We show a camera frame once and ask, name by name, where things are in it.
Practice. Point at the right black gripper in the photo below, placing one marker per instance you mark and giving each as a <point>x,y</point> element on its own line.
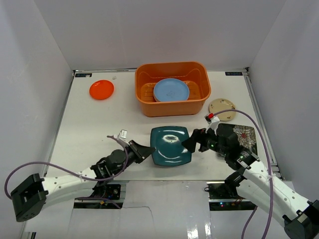
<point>190,144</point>

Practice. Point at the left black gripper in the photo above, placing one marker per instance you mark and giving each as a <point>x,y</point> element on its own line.
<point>136,151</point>

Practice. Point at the teal square plate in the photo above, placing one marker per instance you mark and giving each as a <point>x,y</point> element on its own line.
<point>169,151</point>

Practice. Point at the black floral square plate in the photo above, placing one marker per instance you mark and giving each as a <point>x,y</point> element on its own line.
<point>245,134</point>

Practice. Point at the blue round plate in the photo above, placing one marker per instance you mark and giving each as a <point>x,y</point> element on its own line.
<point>171,90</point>

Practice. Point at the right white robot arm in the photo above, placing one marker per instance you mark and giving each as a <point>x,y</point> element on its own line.
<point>253,181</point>

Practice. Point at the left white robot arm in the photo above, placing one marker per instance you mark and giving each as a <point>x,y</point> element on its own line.
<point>36,193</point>

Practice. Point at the orange plastic bin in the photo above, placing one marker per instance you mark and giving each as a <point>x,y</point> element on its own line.
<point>194,74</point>

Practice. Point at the beige floral round plate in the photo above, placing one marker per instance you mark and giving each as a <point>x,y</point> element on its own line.
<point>218,105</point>

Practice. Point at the orange round plate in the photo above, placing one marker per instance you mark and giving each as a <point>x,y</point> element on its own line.
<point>101,90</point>

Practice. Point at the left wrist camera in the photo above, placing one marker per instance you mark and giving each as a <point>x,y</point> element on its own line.
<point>120,138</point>

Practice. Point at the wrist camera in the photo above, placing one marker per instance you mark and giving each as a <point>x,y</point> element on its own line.
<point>120,138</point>
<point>212,121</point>

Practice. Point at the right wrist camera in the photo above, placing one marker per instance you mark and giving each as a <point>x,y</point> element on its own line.
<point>212,121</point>

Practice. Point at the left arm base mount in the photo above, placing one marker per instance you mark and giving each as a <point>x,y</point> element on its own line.
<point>111,196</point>

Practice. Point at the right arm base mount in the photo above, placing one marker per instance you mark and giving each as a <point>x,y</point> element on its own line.
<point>222,198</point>

